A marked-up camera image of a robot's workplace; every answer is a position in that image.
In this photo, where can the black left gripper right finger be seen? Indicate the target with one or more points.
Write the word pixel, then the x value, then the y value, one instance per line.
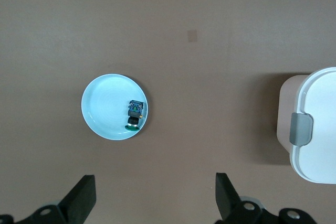
pixel 228 203

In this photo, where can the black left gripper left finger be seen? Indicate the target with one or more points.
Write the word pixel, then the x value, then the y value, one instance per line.
pixel 78 203

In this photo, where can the light blue round plate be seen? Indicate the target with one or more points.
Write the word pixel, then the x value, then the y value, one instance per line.
pixel 105 106

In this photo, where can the white lidded lunch box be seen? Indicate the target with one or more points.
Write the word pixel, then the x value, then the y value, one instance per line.
pixel 320 103

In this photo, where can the green push button switch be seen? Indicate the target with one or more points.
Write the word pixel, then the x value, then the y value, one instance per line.
pixel 134 113

